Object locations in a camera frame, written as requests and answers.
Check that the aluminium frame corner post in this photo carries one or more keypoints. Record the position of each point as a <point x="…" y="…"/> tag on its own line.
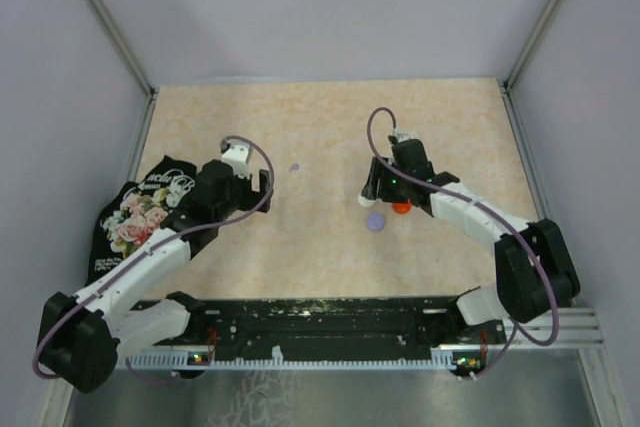
<point x="537" y="34"/>
<point x="116" y="36"/>

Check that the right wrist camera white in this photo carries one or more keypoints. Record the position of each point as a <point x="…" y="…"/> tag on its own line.
<point x="397" y="137"/>

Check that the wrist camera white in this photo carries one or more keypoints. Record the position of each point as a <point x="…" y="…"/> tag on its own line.
<point x="237" y="155"/>
<point x="397" y="137"/>

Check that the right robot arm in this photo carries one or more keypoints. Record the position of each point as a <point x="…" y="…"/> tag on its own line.
<point x="517" y="245"/>

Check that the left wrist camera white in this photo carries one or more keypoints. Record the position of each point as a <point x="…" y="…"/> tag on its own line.
<point x="237" y="155"/>

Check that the white slotted cable duct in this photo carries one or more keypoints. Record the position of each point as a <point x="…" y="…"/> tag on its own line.
<point x="194" y="360"/>

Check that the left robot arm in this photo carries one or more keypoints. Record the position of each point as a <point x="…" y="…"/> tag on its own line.
<point x="83" y="336"/>

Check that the aluminium frame corner post left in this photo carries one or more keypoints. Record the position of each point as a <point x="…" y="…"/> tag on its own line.
<point x="116" y="36"/>

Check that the black floral printed cloth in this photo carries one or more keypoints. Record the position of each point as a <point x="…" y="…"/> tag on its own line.
<point x="129" y="220"/>

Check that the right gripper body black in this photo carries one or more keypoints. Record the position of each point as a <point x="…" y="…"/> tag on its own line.
<point x="387" y="185"/>

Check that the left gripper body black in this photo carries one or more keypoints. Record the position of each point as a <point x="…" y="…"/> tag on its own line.
<point x="243" y="197"/>

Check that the white earbud charging case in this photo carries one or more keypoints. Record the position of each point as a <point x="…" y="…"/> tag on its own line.
<point x="365" y="201"/>

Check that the orange earbud charging case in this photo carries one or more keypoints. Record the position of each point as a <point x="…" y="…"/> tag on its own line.
<point x="402" y="208"/>

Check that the aluminium frame corner post right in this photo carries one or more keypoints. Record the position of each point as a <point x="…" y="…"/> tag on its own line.
<point x="537" y="34"/>

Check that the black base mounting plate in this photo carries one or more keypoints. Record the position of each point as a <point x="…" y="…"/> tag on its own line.
<point x="330" y="329"/>

